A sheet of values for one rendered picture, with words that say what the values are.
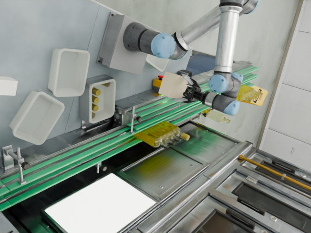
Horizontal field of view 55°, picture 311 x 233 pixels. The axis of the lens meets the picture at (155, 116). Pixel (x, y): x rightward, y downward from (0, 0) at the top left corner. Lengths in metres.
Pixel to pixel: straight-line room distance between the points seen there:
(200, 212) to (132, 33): 0.95
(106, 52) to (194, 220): 0.93
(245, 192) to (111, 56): 1.03
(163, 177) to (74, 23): 0.90
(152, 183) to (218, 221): 0.38
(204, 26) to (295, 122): 6.35
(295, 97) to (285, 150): 1.38
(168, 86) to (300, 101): 6.15
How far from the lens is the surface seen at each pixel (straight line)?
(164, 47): 1.45
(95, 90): 1.58
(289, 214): 1.74
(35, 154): 1.48
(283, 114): 7.73
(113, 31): 1.56
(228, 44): 1.30
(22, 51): 1.37
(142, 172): 1.66
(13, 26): 1.34
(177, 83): 1.54
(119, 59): 1.57
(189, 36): 1.53
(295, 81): 7.46
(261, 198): 1.77
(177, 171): 1.70
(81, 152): 1.50
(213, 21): 1.49
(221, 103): 1.42
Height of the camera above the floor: 1.93
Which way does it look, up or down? 33 degrees down
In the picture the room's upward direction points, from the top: 115 degrees clockwise
